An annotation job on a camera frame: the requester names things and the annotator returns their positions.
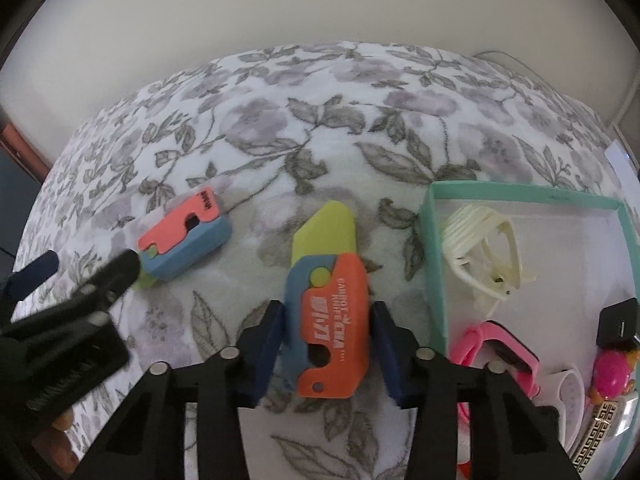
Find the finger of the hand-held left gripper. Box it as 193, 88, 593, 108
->
9, 252, 59, 302
7, 250, 142, 356

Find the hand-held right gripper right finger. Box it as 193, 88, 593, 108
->
369, 301, 576, 480

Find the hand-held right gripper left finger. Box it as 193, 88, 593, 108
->
75, 301, 285, 480

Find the blue orange tape dispenser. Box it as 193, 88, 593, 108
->
285, 200, 372, 400

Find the toy knife small dark lettering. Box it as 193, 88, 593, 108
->
134, 187, 233, 291

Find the pink watch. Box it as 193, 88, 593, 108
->
449, 320, 544, 427

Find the cream hair claw clip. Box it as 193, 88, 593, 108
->
442, 203, 539, 312

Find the white tape roll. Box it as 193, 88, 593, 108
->
541, 364, 584, 450

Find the teal rimmed white box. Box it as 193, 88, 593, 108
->
419, 181, 640, 480

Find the gold patterned lighter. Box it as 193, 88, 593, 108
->
569, 400, 622, 474

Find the pink puppy toy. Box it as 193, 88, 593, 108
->
586, 347, 640, 407

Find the black adapter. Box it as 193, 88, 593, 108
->
596, 297, 640, 350

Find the white charger plug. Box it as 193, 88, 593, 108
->
607, 390, 640, 437

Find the person's left hand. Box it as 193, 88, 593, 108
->
30, 402, 83, 476

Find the dark cabinet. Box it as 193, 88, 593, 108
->
0, 155, 41, 261

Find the brown wooden board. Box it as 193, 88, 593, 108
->
0, 110, 52, 182

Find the grey floral blanket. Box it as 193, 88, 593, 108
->
12, 42, 640, 480

